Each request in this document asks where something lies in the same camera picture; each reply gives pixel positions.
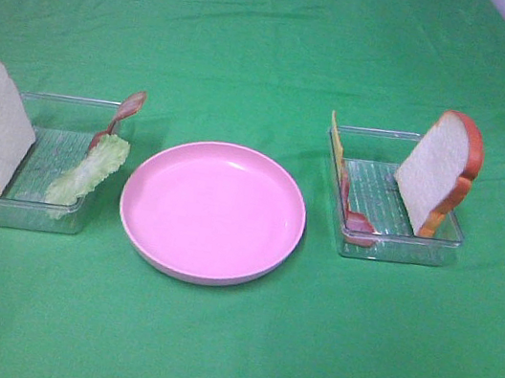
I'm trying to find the yellow cheese slice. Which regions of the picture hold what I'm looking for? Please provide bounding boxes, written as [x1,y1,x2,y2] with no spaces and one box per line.
[330,110,344,181]

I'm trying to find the bacon strip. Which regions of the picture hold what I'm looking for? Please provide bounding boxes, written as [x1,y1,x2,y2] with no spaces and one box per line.
[88,91,147,151]
[340,167,376,248]

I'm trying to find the green lettuce leaf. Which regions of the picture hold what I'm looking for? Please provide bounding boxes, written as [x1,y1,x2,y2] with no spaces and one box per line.
[45,134,131,207]

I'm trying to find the pink round plate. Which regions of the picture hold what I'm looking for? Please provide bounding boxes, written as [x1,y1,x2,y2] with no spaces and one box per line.
[120,142,306,286]

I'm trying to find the right clear plastic container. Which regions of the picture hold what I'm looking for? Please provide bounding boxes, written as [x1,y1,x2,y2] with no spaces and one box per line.
[328,123,464,267]

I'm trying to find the clear plastic container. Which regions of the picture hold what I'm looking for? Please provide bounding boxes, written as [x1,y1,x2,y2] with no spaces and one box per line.
[0,92,120,234]
[328,123,464,267]

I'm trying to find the left clear plastic container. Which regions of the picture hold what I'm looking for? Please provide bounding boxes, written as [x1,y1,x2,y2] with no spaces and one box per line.
[0,92,120,234]

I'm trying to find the green tablecloth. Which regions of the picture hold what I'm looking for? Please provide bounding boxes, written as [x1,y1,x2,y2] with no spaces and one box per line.
[0,0,505,378]

